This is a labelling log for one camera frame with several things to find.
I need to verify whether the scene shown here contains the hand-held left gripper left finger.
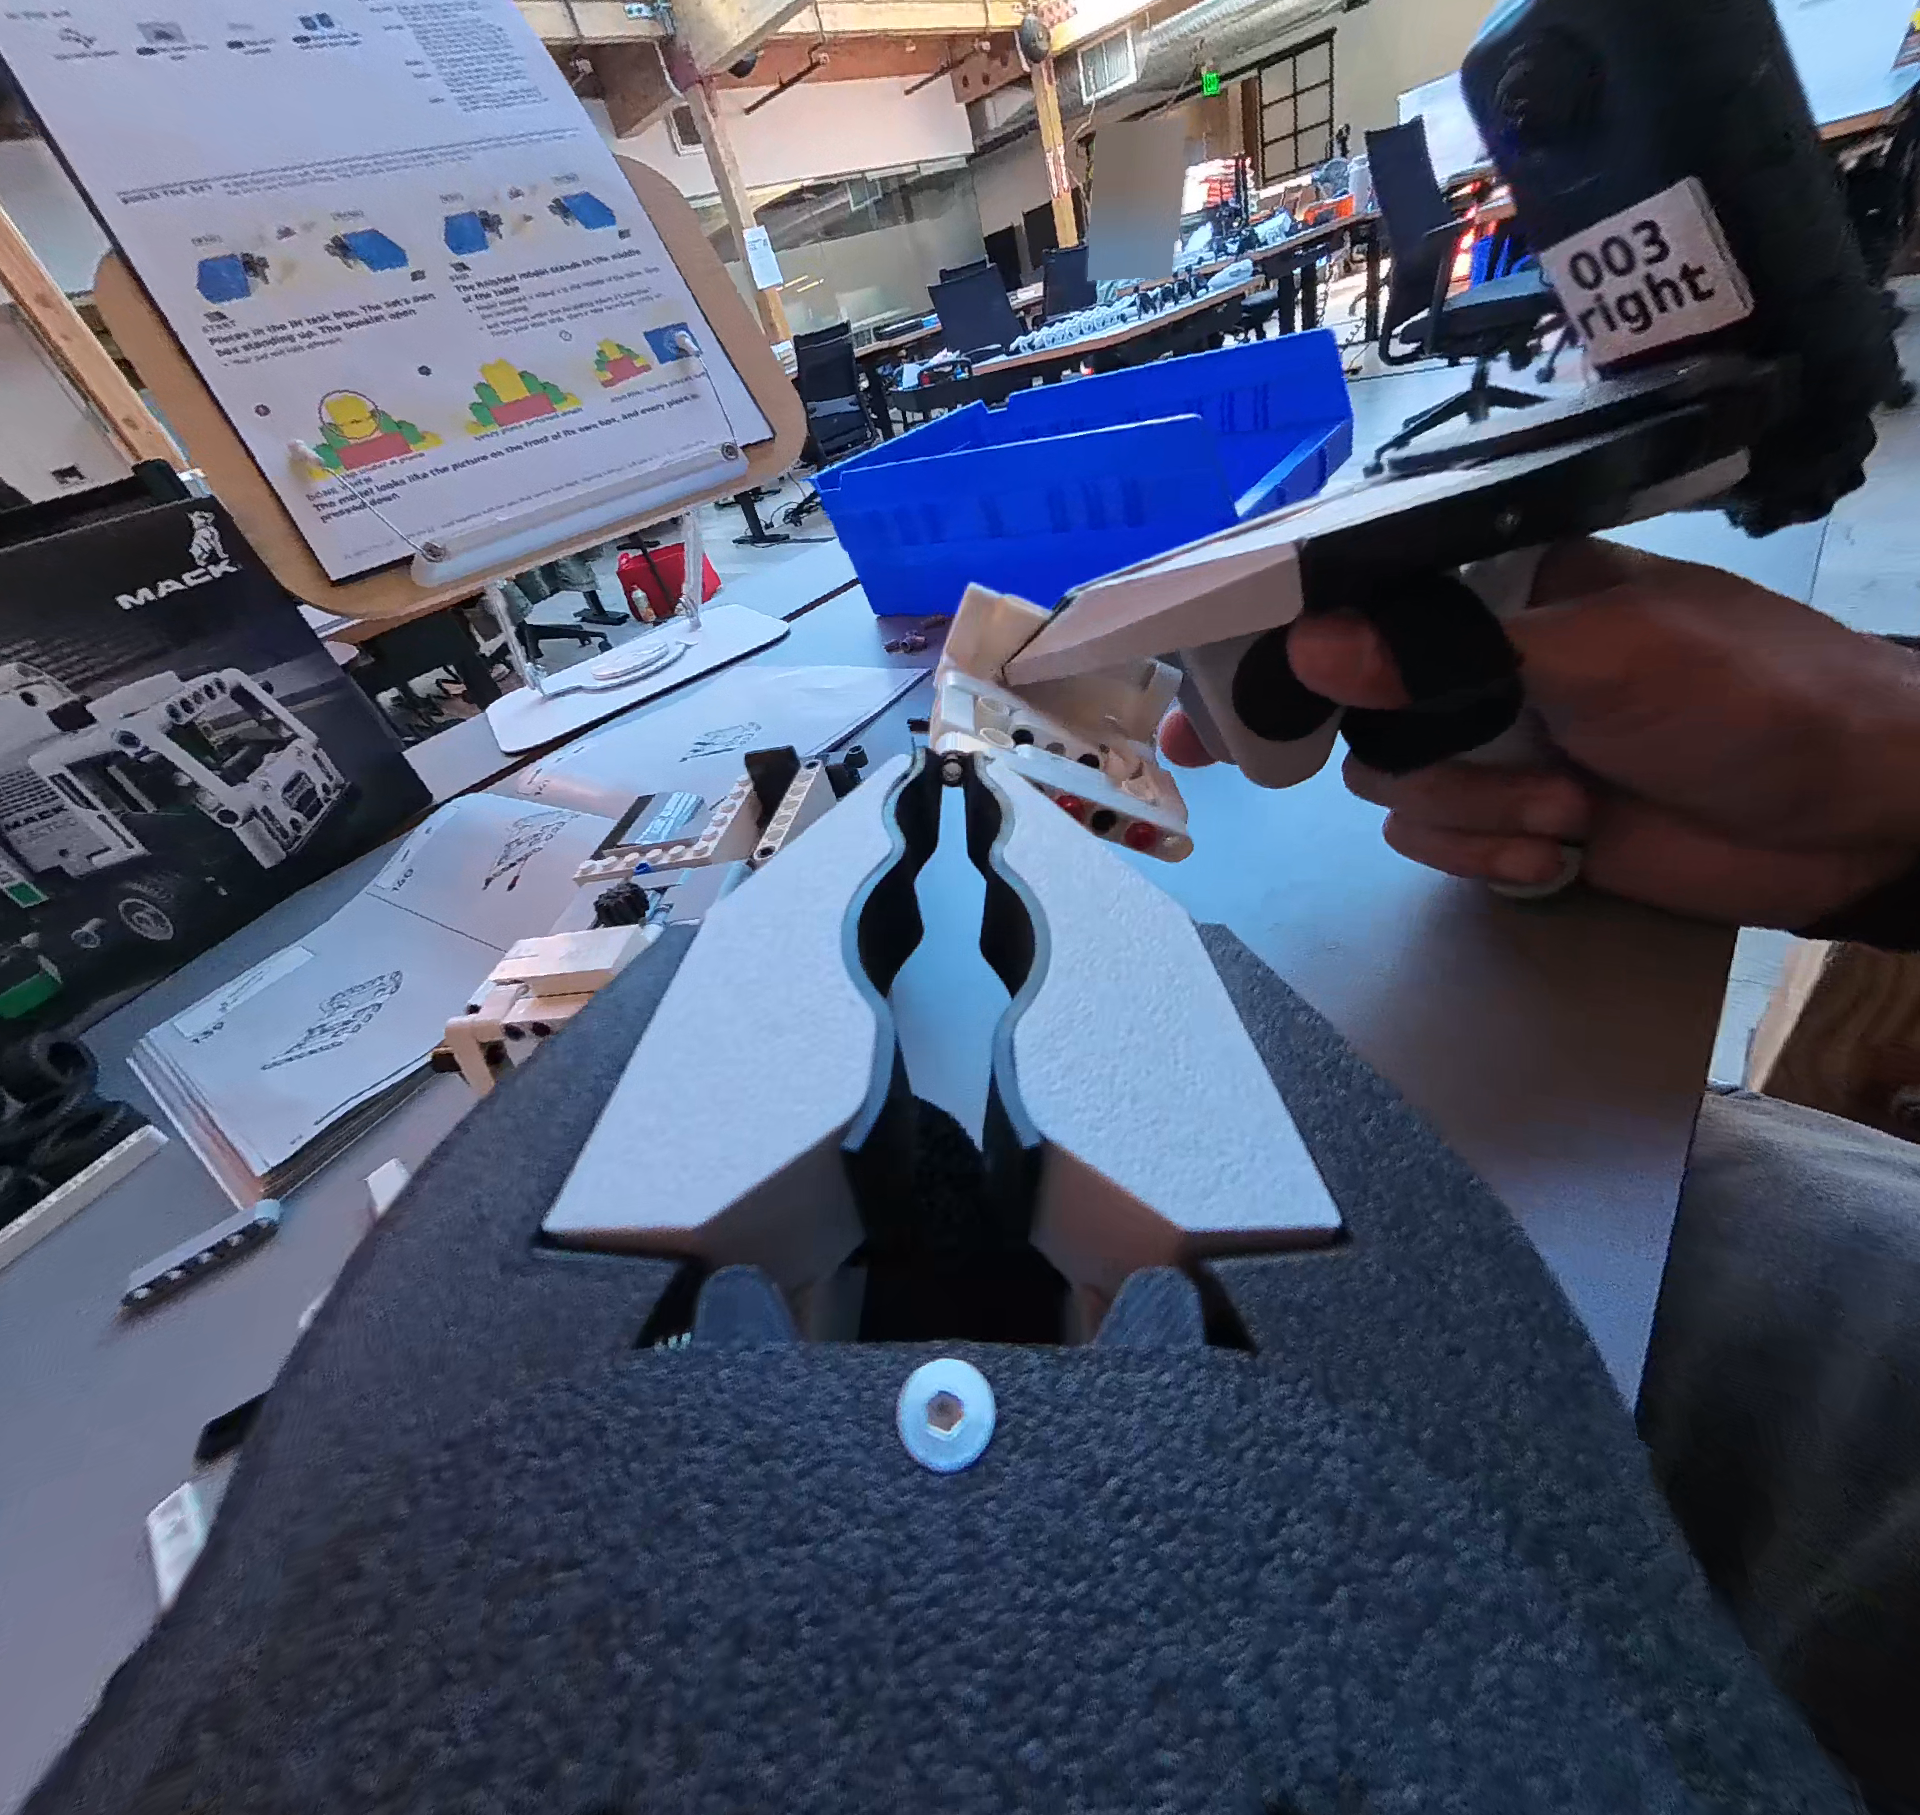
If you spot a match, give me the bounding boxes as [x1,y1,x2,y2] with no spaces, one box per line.
[544,755,938,1329]

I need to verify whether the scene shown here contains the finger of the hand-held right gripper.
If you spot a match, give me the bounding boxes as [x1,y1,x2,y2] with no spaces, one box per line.
[1000,507,1308,693]

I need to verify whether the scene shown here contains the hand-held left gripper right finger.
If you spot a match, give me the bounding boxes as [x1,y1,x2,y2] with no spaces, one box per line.
[957,761,1347,1329]

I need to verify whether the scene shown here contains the white lego cab assembly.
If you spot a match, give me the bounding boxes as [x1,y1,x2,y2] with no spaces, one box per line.
[927,582,1196,867]

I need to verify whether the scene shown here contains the partly built lego truck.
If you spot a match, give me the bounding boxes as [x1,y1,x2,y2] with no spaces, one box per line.
[441,742,876,1102]

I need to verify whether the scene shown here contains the dark grey lego beam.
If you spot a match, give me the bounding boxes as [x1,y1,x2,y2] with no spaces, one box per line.
[115,1198,288,1314]

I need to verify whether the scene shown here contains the black lego set box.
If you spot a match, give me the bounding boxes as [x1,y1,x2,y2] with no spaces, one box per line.
[0,457,440,1038]

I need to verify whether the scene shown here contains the white lego beam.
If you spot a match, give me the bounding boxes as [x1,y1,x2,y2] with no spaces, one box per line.
[0,1128,171,1272]

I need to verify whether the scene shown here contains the pile of black lego tires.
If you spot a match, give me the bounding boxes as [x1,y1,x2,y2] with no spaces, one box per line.
[0,1033,171,1223]

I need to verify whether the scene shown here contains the small white lego piece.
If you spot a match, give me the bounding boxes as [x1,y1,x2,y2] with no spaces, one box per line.
[138,1477,211,1609]

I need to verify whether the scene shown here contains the person's right hand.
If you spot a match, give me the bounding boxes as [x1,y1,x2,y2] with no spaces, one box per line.
[1158,540,1920,949]

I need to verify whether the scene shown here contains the blue plastic bin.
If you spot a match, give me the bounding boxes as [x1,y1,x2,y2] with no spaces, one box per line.
[981,327,1356,521]
[811,409,1251,624]

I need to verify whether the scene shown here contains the long background desk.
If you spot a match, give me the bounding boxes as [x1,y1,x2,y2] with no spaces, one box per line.
[853,209,1384,402]

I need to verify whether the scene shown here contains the open instruction booklet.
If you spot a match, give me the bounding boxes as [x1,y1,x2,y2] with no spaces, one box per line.
[125,664,936,1206]

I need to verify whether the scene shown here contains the wooden document stand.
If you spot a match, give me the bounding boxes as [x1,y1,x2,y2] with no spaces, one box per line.
[88,152,811,624]

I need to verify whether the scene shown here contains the red box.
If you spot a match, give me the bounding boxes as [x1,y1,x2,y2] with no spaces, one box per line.
[615,533,724,624]

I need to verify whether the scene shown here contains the wooden side panel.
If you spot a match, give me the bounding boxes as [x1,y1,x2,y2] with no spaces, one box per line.
[1740,936,1920,1148]

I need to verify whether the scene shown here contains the printed instruction sheet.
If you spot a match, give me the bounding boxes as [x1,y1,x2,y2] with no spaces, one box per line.
[0,0,775,582]

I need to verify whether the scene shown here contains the white wall board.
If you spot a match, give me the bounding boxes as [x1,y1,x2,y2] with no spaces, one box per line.
[1751,0,1920,139]

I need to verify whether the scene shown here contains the wooden frame post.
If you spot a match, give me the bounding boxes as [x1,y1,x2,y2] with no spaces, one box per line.
[0,202,184,472]

